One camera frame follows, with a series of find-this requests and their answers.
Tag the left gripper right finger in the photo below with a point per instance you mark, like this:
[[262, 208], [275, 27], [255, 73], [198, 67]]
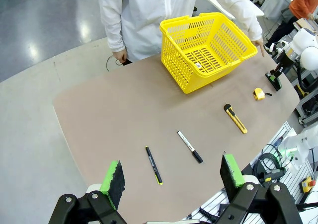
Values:
[[232, 176]]

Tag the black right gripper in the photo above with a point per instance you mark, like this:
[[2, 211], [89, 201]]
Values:
[[283, 66]]

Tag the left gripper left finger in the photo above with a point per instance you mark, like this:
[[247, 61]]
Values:
[[111, 184]]

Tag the white marker black cap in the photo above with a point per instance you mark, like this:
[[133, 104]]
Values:
[[190, 147]]

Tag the yellow utility knife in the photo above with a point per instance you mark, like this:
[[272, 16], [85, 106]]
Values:
[[235, 119]]

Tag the person's right forearm white sleeve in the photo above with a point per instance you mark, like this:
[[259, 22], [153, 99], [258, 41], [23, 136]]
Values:
[[111, 22]]

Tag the person's left forearm white sleeve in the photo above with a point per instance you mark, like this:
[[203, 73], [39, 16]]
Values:
[[248, 18]]

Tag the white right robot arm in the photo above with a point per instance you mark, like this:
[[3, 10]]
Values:
[[308, 57]]

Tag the yellow plastic shopping basket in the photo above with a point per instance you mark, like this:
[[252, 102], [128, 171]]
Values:
[[198, 81]]

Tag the person in orange top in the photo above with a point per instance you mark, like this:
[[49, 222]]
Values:
[[304, 0]]

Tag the person in white coat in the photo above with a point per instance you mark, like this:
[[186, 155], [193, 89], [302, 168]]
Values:
[[149, 18]]

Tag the person's left hand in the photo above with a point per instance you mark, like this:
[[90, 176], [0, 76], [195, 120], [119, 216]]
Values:
[[258, 44]]

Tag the person's right hand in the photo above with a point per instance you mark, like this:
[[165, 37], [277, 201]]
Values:
[[119, 55]]

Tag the black adapter yellow label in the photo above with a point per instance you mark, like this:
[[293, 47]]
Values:
[[274, 175]]

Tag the black pen yellow tip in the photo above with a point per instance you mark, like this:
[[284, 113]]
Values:
[[154, 165]]

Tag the yellow emergency stop red button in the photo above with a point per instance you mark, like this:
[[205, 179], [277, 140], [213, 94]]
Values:
[[306, 185]]

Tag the white barcode sticker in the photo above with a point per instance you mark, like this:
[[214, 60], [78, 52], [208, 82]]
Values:
[[198, 65]]

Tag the white desk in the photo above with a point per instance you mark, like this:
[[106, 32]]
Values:
[[273, 0]]

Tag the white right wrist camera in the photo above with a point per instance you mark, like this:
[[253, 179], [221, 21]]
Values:
[[274, 47]]

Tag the grey metal frame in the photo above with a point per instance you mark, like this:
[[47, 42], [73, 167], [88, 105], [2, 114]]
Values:
[[308, 109]]

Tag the slotted aluminium base plate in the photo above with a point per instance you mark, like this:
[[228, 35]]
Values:
[[293, 181]]

